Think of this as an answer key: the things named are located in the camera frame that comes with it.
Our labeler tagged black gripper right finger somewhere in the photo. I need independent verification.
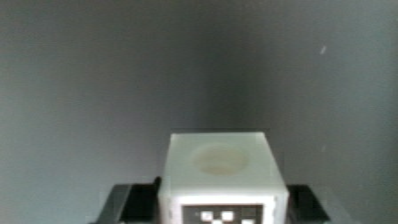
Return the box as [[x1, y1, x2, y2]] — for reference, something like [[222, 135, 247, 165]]
[[286, 184, 345, 224]]

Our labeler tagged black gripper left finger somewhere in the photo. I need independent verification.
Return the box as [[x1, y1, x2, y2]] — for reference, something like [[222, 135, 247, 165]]
[[94, 177, 162, 224]]

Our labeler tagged small white tagged cube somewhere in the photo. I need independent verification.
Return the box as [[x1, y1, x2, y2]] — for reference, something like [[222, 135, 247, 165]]
[[158, 132, 290, 224]]

